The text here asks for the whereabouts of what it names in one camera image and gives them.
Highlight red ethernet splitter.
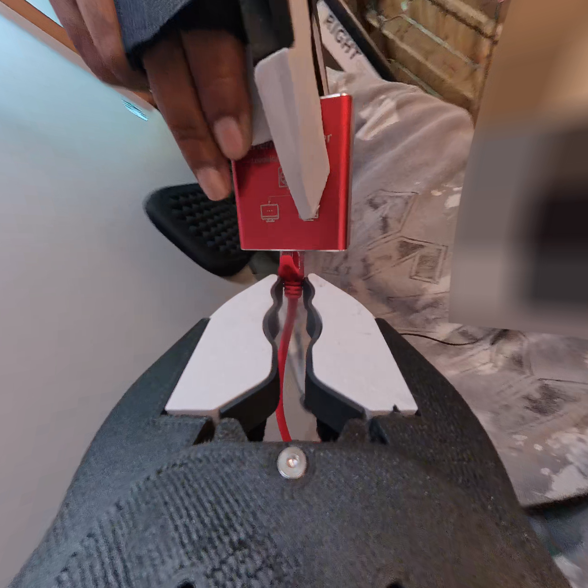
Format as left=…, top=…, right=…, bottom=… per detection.
left=231, top=93, right=353, bottom=252

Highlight wooden pallet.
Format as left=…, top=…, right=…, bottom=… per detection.
left=363, top=0, right=508, bottom=120

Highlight red ethernet cable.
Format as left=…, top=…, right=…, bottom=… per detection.
left=276, top=250, right=306, bottom=443

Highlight black mesh office chair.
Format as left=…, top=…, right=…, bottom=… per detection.
left=144, top=183, right=254, bottom=277

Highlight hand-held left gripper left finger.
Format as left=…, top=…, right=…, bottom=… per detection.
left=164, top=275, right=281, bottom=438

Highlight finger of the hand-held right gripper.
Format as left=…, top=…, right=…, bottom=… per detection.
left=250, top=0, right=331, bottom=220
left=314, top=14, right=330, bottom=98

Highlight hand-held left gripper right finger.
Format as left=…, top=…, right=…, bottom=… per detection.
left=303, top=273, right=419, bottom=432

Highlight person's right hand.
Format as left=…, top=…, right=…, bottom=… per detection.
left=50, top=0, right=252, bottom=201

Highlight thin black wire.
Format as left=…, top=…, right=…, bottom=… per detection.
left=404, top=332, right=490, bottom=346

